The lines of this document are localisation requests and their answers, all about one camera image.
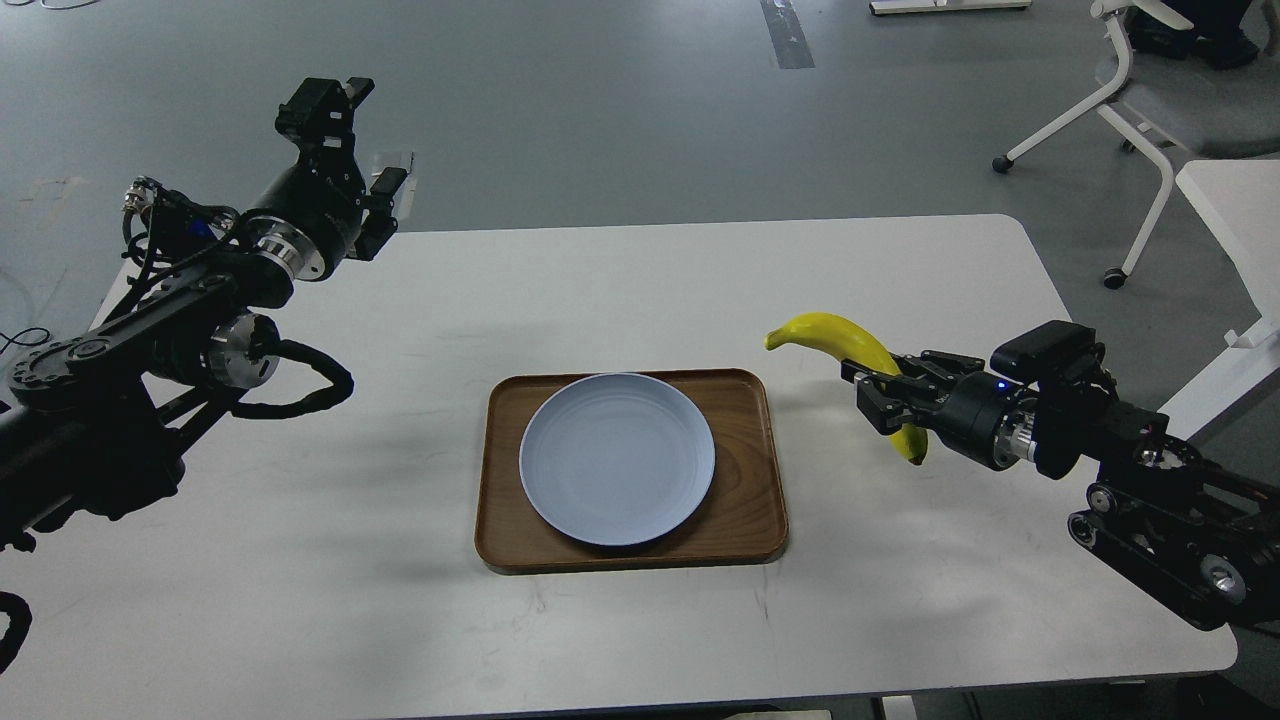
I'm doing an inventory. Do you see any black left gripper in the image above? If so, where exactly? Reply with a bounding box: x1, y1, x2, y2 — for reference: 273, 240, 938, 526
242, 77, 410, 282

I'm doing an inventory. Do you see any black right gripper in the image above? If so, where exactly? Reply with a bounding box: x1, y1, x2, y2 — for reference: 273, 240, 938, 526
840, 350, 1038, 471

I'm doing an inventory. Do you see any yellow banana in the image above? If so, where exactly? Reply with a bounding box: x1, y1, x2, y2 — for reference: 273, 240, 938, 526
763, 313, 929, 465

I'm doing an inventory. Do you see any light blue plate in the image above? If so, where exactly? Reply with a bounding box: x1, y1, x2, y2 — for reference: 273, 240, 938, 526
518, 373, 717, 547

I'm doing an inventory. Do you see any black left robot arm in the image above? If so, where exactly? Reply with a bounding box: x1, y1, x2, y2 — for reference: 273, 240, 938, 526
1, 77, 410, 552

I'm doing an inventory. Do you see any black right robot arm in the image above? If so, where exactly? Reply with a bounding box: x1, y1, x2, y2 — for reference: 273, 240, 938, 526
841, 320, 1277, 630

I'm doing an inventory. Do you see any brown wooden tray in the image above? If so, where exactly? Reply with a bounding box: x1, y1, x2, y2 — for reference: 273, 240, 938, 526
474, 369, 788, 574

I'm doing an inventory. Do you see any white desk base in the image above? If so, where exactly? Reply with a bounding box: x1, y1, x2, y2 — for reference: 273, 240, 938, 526
868, 0, 1034, 17

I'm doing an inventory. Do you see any white side table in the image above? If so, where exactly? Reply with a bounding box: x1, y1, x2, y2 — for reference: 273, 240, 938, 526
1160, 159, 1279, 439

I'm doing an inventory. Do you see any white office chair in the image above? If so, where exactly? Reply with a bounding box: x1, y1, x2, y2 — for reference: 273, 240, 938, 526
992, 1, 1279, 290

